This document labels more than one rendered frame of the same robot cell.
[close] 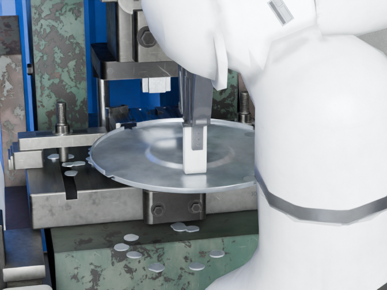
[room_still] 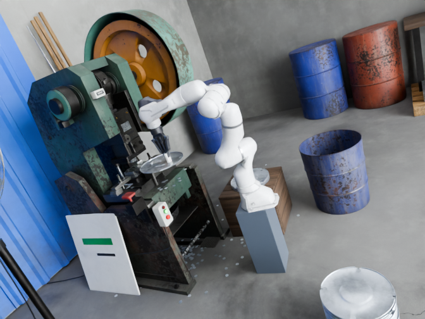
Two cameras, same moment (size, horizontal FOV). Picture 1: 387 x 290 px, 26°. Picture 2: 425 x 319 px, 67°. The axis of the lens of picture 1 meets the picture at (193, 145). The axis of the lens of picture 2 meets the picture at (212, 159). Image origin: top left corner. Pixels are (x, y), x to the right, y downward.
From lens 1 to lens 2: 1.21 m
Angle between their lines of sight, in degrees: 39
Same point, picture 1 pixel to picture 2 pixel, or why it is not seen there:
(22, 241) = not seen: hidden behind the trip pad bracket
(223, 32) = (218, 108)
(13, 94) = (88, 188)
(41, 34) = (92, 166)
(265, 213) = (229, 131)
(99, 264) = (159, 195)
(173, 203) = (159, 177)
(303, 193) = (236, 123)
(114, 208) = (148, 186)
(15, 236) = not seen: hidden behind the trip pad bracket
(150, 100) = not seen: hidden behind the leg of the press
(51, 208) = (138, 193)
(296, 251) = (236, 133)
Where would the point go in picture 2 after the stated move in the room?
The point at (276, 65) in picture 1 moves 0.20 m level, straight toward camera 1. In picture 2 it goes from (226, 109) to (256, 106)
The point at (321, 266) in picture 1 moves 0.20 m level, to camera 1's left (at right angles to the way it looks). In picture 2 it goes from (239, 133) to (215, 150)
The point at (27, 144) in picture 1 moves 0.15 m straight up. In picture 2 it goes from (117, 188) to (106, 167)
